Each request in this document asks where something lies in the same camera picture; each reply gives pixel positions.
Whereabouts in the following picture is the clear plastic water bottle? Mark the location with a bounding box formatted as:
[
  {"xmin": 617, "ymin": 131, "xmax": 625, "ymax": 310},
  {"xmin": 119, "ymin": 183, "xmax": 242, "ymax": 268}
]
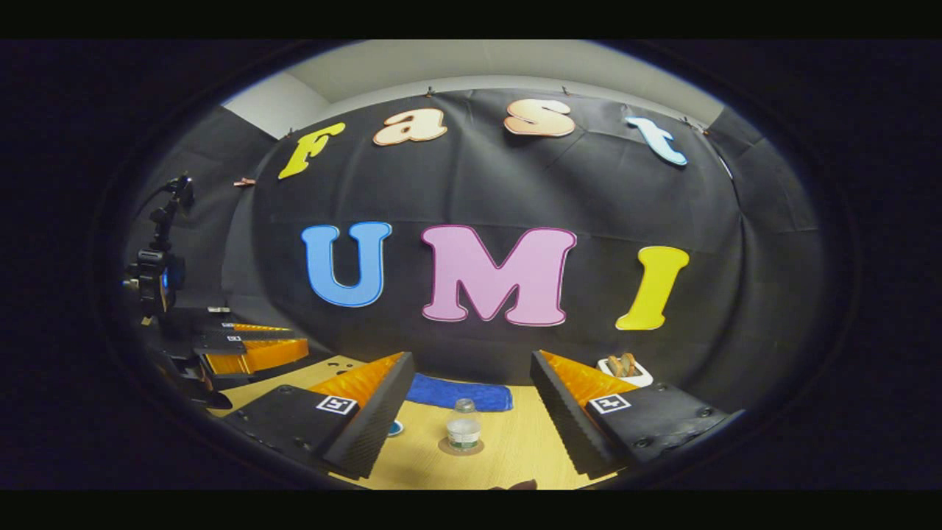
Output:
[{"xmin": 445, "ymin": 398, "xmax": 483, "ymax": 451}]

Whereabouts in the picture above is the blue towel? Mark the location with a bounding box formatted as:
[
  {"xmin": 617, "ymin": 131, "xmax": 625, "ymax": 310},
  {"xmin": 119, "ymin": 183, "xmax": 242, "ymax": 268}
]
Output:
[{"xmin": 406, "ymin": 373, "xmax": 514, "ymax": 413}]

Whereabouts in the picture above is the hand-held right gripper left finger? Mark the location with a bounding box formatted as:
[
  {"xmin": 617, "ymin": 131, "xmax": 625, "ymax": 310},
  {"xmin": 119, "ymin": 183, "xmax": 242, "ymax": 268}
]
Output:
[{"xmin": 221, "ymin": 352, "xmax": 417, "ymax": 481}]

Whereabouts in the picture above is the black backdrop cloth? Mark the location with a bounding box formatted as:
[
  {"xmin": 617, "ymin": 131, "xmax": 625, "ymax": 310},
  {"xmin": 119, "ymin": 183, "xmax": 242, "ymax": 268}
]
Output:
[{"xmin": 121, "ymin": 87, "xmax": 829, "ymax": 413}]

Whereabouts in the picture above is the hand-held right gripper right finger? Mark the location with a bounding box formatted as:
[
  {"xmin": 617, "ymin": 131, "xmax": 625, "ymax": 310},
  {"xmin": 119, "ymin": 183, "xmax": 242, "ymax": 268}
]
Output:
[{"xmin": 528, "ymin": 350, "xmax": 746, "ymax": 483}]

